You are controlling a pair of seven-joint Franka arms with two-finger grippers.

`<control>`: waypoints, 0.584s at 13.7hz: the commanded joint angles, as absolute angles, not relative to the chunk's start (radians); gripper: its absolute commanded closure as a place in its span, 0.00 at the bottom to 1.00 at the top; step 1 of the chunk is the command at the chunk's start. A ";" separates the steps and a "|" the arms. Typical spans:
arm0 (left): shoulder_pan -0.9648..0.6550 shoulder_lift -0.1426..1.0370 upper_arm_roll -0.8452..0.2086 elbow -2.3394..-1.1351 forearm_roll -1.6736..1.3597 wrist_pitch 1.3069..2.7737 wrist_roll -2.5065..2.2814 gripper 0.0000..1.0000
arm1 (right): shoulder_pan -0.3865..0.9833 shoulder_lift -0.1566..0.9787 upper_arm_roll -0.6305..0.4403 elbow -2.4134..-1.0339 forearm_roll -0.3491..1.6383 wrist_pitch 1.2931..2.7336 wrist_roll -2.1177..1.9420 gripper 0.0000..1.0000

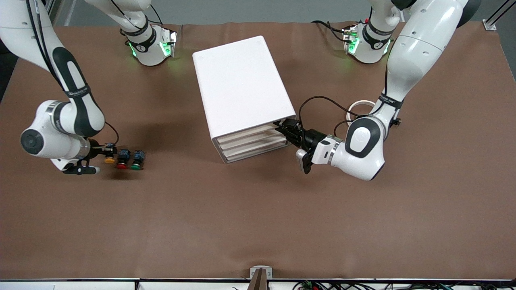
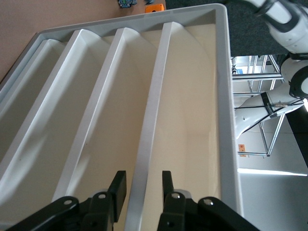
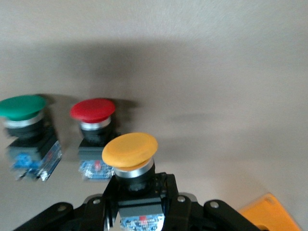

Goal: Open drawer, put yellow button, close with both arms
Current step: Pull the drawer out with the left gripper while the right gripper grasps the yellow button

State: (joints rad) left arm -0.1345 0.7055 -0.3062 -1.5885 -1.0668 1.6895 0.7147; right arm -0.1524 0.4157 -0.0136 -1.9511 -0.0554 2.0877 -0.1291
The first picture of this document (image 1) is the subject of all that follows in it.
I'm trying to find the green push button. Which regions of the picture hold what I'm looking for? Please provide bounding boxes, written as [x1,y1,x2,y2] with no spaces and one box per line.
[130,150,146,171]

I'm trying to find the white drawer cabinet shell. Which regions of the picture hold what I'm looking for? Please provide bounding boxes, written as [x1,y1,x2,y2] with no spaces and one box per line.
[192,35,297,164]

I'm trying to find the white curved plastic arc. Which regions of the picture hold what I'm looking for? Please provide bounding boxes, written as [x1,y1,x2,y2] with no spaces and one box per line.
[347,101,376,121]

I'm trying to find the brown table mat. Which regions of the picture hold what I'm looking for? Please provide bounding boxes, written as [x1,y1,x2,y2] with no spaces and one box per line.
[0,21,516,280]

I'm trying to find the silver left base bracket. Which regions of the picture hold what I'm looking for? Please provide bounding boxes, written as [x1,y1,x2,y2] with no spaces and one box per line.
[343,25,360,55]

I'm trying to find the silver base bracket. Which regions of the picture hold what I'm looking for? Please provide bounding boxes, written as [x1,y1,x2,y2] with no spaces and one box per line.
[343,25,360,55]
[161,30,178,58]

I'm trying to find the black left base cable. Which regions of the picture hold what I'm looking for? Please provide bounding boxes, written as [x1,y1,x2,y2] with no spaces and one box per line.
[312,20,347,43]

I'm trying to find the silver right base bracket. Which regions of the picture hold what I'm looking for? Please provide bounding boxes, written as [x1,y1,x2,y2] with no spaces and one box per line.
[161,30,178,58]

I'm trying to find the white table edge rail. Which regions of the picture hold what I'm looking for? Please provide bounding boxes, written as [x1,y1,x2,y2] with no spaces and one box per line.
[0,278,516,290]

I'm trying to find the grey front camera mount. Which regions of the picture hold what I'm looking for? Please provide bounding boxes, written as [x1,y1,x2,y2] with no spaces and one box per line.
[249,266,273,290]

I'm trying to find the tangled cable bundle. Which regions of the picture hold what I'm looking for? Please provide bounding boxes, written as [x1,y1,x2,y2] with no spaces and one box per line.
[292,281,516,290]

